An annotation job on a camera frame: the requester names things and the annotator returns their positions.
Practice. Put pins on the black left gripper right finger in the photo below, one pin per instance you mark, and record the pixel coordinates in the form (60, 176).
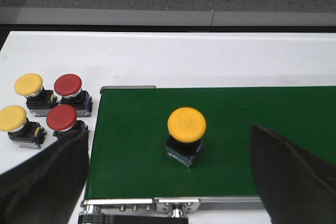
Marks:
(294, 185)

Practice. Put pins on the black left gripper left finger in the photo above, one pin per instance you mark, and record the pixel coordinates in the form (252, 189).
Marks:
(46, 187)

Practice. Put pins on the yellow mushroom push button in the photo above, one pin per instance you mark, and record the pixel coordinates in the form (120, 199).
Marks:
(21, 131)
(186, 127)
(39, 101)

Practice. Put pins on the red mushroom push button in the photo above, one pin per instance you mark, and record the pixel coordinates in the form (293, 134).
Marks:
(69, 87)
(62, 119)

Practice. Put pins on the green conveyor belt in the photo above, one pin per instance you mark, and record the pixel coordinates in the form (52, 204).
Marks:
(129, 159)

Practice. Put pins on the conveyor end roller bracket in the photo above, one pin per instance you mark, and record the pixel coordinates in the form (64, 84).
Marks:
(138, 210)

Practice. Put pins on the aluminium conveyor side rail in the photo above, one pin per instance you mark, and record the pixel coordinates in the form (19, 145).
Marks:
(231, 203)

